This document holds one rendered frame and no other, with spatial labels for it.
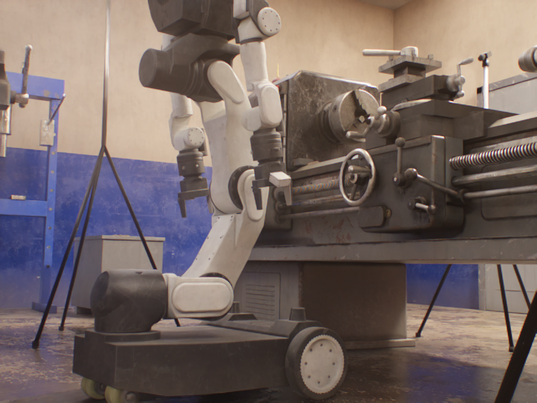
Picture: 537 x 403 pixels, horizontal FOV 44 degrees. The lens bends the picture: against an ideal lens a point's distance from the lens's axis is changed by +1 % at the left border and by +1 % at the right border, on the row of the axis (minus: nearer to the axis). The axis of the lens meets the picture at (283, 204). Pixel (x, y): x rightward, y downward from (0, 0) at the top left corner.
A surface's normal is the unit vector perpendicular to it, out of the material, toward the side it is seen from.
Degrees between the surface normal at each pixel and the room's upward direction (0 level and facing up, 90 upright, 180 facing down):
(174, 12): 105
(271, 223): 90
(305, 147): 90
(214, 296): 90
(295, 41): 90
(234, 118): 115
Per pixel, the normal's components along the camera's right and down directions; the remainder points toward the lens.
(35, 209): 0.49, -0.07
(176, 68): 0.54, 0.33
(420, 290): -0.87, -0.06
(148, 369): 0.29, -0.08
